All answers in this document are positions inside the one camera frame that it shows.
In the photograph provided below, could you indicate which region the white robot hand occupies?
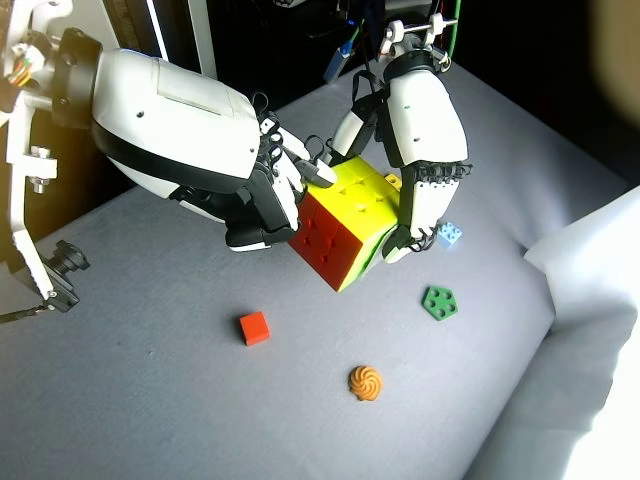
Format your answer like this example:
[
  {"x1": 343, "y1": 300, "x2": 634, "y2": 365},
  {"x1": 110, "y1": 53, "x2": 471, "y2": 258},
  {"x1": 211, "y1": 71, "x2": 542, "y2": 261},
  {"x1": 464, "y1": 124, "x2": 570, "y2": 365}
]
[
  {"x1": 91, "y1": 48, "x2": 337, "y2": 253},
  {"x1": 327, "y1": 67, "x2": 474, "y2": 265}
]

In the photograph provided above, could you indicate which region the Rubik's cube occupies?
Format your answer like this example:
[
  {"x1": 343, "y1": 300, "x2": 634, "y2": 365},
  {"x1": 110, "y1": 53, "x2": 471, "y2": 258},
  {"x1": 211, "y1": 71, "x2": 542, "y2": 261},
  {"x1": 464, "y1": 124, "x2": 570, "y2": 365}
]
[{"x1": 288, "y1": 155, "x2": 404, "y2": 294}]

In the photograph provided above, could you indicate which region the red cube block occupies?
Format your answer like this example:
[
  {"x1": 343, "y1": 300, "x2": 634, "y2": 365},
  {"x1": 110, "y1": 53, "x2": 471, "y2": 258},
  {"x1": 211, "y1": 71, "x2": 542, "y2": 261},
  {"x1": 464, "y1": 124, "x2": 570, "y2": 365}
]
[{"x1": 238, "y1": 310, "x2": 272, "y2": 347}]

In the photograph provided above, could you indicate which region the thin lit strip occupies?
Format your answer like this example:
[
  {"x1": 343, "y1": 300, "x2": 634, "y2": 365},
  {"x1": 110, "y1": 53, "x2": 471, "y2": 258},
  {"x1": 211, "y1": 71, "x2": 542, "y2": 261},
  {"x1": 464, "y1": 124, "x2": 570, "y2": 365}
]
[{"x1": 144, "y1": 0, "x2": 170, "y2": 60}]

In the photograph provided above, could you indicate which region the light blue toy brick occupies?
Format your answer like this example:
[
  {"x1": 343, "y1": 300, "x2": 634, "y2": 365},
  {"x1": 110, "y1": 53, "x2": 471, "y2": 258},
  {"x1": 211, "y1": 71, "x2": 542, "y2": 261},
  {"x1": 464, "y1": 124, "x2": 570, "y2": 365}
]
[{"x1": 437, "y1": 221, "x2": 464, "y2": 250}]

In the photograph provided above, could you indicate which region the green pentagon block with holes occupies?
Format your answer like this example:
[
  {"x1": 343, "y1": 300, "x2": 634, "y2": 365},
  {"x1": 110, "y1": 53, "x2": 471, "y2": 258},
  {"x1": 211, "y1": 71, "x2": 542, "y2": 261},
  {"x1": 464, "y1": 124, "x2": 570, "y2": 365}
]
[{"x1": 421, "y1": 285, "x2": 460, "y2": 323}]

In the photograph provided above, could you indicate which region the white draped sheet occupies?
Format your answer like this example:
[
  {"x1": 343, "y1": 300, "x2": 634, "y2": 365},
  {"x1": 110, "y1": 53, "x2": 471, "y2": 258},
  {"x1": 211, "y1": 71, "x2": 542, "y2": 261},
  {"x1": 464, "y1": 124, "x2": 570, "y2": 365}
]
[{"x1": 462, "y1": 184, "x2": 640, "y2": 480}]

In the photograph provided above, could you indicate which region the orange swirl toy cookie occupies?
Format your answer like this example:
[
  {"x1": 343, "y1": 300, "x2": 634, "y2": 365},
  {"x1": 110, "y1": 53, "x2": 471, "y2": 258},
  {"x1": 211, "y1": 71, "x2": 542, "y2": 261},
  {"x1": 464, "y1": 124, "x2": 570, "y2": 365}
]
[{"x1": 347, "y1": 365, "x2": 384, "y2": 404}]

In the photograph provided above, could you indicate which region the grey table cloth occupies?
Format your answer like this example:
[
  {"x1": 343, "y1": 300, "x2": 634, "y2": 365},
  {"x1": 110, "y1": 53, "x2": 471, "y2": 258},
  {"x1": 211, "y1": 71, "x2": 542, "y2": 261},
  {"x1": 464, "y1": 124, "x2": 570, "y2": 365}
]
[{"x1": 0, "y1": 62, "x2": 631, "y2": 480}]

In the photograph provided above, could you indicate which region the narrow white post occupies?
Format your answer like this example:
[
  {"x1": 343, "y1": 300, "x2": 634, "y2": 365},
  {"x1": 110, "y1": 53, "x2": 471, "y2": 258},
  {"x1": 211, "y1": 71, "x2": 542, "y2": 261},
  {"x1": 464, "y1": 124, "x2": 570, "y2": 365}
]
[{"x1": 187, "y1": 0, "x2": 219, "y2": 81}]

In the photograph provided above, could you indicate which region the green cable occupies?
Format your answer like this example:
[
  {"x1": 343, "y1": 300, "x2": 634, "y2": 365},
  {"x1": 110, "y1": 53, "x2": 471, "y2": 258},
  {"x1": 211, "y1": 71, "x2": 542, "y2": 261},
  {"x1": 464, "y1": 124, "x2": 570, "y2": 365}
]
[{"x1": 446, "y1": 0, "x2": 465, "y2": 59}]

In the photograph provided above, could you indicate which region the blue cable connector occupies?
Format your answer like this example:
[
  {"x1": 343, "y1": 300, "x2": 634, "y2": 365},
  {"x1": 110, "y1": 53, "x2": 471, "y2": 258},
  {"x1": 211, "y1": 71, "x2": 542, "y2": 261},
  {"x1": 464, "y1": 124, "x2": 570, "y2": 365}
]
[{"x1": 323, "y1": 43, "x2": 355, "y2": 85}]

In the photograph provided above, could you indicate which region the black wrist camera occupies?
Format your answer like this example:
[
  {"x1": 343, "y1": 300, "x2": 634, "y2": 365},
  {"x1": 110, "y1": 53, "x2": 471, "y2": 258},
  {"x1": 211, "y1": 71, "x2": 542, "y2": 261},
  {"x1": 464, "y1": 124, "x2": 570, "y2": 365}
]
[{"x1": 47, "y1": 239, "x2": 92, "y2": 275}]

